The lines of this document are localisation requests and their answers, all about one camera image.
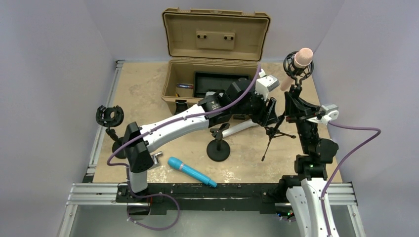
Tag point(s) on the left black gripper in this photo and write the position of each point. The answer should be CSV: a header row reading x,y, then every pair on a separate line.
x,y
266,115

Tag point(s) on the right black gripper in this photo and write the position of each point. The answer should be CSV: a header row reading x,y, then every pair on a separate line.
x,y
300,109

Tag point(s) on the white microphone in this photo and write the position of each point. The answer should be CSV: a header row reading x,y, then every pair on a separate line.
x,y
239,127

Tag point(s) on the black tripod mic stand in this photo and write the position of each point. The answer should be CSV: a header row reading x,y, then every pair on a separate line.
x,y
272,131

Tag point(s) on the pink microphone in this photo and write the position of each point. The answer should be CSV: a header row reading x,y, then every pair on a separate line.
x,y
298,66

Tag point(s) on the blue microphone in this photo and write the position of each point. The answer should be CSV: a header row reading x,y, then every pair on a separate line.
x,y
182,167

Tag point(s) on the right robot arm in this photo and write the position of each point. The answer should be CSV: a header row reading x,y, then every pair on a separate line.
x,y
307,191

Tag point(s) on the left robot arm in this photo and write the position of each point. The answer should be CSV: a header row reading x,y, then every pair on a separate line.
x,y
242,97

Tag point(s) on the black toolbox tray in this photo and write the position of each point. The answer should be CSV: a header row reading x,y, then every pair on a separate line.
x,y
207,81

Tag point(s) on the red blue screwdriver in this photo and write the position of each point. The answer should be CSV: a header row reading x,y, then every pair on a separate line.
x,y
185,86

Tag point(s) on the tan plastic toolbox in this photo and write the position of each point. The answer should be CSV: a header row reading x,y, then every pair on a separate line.
x,y
207,40

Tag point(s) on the white chrome faucet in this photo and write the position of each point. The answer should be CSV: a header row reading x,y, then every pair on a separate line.
x,y
156,158

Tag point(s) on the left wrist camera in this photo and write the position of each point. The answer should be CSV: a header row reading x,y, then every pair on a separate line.
x,y
265,84

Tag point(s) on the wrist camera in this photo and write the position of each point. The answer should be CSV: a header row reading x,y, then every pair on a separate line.
x,y
326,114
265,84

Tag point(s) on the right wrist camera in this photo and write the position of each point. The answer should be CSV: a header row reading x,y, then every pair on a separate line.
x,y
326,114

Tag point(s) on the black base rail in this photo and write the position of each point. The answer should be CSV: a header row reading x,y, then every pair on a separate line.
x,y
159,198

